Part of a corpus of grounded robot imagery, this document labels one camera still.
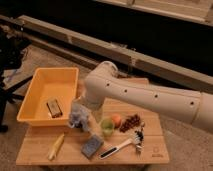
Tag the orange fruit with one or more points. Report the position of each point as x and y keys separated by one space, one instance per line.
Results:
x=117 y=120

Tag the brown rectangular block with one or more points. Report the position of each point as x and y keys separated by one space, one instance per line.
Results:
x=54 y=108

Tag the dark red grape bunch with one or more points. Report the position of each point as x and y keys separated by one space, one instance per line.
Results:
x=130 y=123

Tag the blue grey sponge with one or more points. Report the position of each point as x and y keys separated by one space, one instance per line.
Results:
x=91 y=146

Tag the black tripod stand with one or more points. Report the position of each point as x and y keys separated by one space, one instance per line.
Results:
x=10 y=58

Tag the yellow plastic bin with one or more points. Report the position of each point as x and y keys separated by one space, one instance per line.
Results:
x=47 y=84

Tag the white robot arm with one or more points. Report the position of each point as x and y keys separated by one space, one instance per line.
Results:
x=191 y=107

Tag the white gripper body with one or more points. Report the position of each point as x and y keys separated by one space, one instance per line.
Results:
x=87 y=108

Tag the white black handled brush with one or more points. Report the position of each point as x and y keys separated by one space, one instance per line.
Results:
x=113 y=150

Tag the green cup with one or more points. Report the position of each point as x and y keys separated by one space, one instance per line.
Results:
x=107 y=127

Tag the crumpled grey cloth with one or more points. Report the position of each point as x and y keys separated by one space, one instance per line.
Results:
x=78 y=117

